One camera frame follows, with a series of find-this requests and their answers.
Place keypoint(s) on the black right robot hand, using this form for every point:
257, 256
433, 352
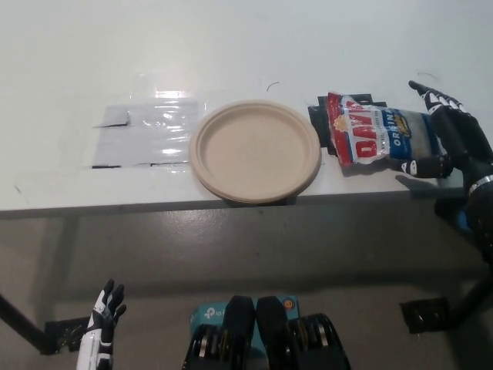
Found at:
462, 142

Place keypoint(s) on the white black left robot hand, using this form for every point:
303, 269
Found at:
101, 320

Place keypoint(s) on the red blue sunflower seed bag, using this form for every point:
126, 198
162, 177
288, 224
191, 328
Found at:
369, 133

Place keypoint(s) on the beige paper plate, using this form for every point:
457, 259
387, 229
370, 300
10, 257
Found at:
254, 150

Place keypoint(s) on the black floor tape patch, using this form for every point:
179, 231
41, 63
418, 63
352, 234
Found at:
65, 333
423, 316

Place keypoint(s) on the black and blue object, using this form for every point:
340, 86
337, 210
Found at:
450, 214

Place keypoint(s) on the black slanted table leg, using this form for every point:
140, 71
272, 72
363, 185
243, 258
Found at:
473, 298
23, 327

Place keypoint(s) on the clear plastic sheet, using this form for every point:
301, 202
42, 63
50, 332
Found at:
150, 136

